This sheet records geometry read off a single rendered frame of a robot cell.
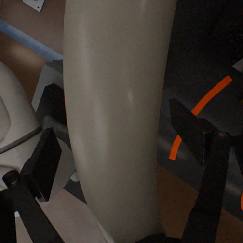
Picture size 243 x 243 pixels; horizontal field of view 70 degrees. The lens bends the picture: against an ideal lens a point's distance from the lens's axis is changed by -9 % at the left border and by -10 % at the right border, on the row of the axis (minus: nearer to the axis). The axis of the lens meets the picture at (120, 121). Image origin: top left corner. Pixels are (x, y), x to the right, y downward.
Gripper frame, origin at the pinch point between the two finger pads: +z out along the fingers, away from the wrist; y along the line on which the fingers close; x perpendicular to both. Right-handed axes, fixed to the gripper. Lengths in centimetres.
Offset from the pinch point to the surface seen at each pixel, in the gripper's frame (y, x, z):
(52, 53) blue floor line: -39, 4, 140
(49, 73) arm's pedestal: -17.5, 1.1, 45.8
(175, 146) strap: 37, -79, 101
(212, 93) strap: 65, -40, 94
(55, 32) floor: -32, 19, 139
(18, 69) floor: -78, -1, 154
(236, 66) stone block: 45, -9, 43
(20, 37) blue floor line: -65, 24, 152
